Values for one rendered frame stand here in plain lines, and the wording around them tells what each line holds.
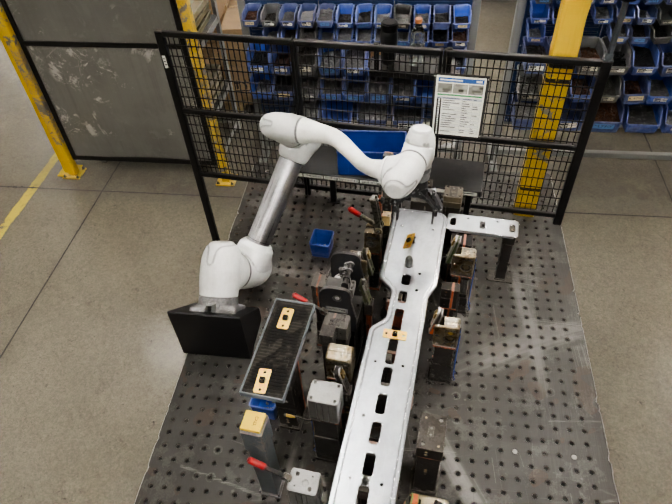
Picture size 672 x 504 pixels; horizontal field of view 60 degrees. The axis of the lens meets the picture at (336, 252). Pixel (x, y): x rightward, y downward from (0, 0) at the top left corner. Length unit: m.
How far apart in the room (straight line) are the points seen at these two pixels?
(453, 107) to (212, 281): 1.25
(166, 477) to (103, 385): 1.27
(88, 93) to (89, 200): 0.77
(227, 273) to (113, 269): 1.77
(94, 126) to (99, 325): 1.50
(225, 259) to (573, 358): 1.42
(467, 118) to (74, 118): 2.86
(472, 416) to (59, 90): 3.38
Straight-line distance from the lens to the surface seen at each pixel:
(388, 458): 1.84
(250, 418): 1.75
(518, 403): 2.33
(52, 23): 4.17
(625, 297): 3.76
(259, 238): 2.44
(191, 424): 2.32
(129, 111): 4.27
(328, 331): 1.96
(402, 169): 1.89
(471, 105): 2.60
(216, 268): 2.28
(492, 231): 2.46
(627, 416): 3.29
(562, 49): 2.52
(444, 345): 2.13
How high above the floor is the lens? 2.68
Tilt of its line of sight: 46 degrees down
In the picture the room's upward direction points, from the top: 4 degrees counter-clockwise
